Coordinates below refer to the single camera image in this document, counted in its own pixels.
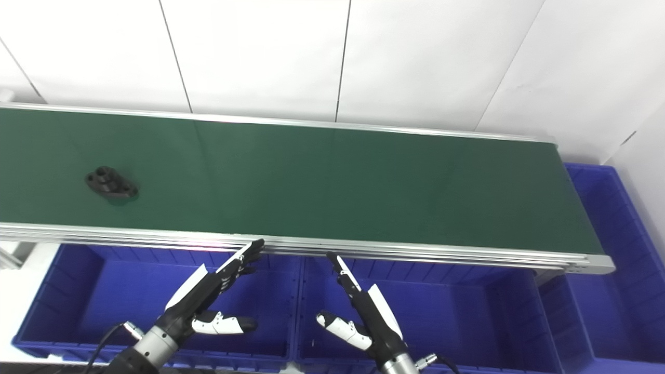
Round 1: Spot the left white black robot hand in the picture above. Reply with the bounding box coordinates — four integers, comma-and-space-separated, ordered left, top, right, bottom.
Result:
156, 239, 265, 344

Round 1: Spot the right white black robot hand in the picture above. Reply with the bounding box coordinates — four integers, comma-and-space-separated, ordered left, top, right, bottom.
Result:
316, 252, 411, 362

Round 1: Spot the black flanged metal part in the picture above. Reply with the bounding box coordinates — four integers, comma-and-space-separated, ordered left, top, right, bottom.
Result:
85, 166, 139, 200

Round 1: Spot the blue plastic bin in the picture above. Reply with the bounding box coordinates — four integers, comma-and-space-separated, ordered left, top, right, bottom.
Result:
11, 243, 303, 365
539, 163, 665, 374
295, 253, 566, 374

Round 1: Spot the green conveyor belt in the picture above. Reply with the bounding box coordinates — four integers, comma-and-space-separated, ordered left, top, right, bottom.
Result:
0, 102, 617, 275

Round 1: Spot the aluminium conveyor support leg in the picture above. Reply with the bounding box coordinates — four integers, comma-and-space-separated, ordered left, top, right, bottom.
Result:
0, 242, 32, 271

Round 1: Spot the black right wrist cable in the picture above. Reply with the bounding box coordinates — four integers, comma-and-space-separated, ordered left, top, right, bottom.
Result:
415, 353, 461, 374

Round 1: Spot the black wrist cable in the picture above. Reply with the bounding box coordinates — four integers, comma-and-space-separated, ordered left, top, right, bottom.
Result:
415, 353, 461, 374
85, 322, 143, 374

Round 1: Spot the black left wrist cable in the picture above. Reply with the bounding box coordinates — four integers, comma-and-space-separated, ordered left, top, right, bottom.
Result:
85, 322, 143, 374

